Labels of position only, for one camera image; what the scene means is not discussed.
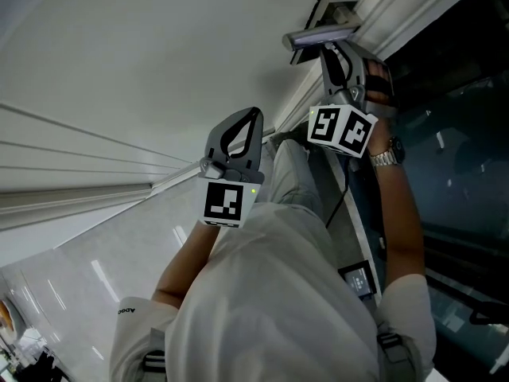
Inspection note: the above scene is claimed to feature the person's right forearm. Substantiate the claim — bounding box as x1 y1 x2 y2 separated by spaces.
365 116 427 290

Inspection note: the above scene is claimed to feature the person's right hand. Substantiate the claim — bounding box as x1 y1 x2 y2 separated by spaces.
364 59 399 119

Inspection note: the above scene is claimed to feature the person's grey trouser leg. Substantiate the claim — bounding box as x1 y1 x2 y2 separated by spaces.
263 131 332 216

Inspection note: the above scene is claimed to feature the person's left forearm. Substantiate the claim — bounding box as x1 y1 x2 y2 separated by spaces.
153 217 224 306

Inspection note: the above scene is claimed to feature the small black screen device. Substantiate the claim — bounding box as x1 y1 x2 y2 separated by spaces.
337 259 378 298

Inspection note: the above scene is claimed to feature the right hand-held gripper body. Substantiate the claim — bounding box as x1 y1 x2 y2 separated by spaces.
307 84 379 159

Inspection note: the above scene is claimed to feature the dark glass door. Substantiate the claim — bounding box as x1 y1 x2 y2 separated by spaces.
381 0 509 382

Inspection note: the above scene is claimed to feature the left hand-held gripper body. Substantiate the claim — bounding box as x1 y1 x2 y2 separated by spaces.
197 156 266 229

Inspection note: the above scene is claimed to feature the silver metal wristwatch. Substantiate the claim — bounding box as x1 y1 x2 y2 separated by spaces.
368 134 407 169

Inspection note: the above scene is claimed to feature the white panelled door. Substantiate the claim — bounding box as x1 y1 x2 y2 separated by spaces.
0 0 359 234

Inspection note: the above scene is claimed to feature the black cable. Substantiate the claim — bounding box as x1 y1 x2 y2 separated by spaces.
324 160 352 229

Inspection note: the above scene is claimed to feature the silver door handle lever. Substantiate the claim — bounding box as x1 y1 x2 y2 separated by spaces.
282 27 356 52

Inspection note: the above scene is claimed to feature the grey backpack strap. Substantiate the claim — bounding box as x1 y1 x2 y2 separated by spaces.
140 349 167 382
376 331 417 382

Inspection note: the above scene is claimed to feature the person's white shirt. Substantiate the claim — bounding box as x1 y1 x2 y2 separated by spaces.
109 202 438 382

